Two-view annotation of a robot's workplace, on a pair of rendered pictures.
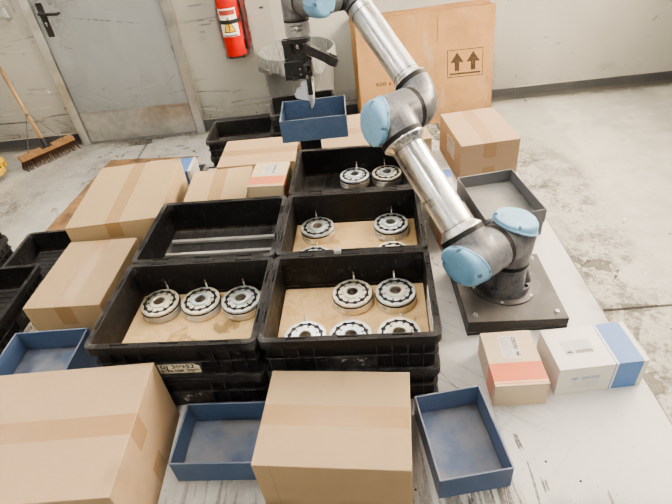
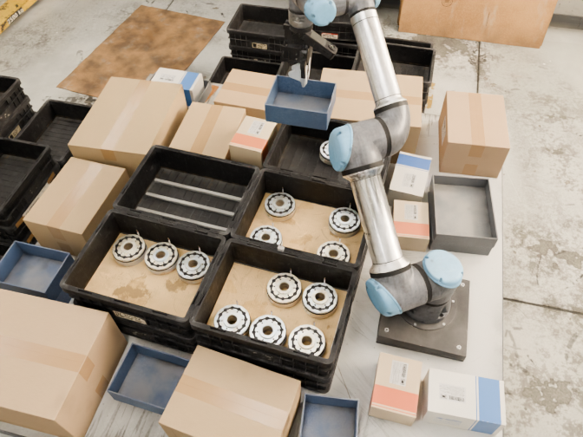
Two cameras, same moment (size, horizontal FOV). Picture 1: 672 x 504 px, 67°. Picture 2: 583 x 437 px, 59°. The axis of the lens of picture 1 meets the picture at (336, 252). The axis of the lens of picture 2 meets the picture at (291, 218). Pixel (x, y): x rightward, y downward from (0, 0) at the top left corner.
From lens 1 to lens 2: 0.53 m
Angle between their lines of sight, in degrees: 16
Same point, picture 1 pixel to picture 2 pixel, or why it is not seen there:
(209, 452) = (141, 383)
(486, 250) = (402, 293)
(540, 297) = (451, 329)
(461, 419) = (338, 418)
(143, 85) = not seen: outside the picture
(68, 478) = (29, 395)
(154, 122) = not seen: outside the picture
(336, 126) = (317, 120)
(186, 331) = (144, 280)
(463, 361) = (362, 366)
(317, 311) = (252, 293)
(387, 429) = (265, 426)
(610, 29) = not seen: outside the picture
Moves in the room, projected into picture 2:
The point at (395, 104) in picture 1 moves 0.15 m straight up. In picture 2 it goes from (360, 140) to (365, 94)
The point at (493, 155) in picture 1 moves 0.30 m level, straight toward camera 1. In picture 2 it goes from (478, 156) to (449, 211)
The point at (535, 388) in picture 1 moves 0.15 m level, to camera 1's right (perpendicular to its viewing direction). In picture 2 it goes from (402, 416) to (461, 427)
